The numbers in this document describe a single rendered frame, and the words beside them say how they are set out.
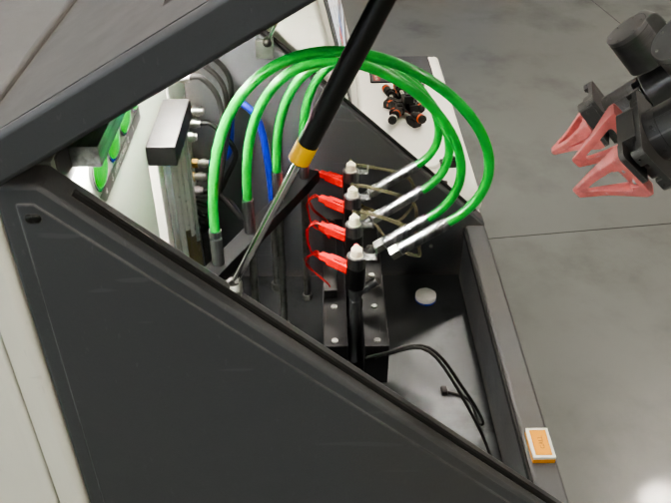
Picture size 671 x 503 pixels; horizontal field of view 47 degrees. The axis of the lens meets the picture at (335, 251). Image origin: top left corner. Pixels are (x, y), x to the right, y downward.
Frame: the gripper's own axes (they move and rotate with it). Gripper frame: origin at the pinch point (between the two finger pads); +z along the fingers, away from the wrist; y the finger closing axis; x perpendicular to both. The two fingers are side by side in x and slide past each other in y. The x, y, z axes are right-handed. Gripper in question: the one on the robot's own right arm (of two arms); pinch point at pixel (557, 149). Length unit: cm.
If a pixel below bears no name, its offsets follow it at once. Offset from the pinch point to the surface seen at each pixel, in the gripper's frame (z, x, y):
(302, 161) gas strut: 1, 52, 34
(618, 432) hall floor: 58, -59, -114
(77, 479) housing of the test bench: 46, 61, 23
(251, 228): 38.5, 16.3, 22.2
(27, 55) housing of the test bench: 18, 46, 56
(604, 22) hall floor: 53, -408, -118
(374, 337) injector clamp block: 32.8, 21.5, -1.6
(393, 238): 24.8, 10.7, 6.1
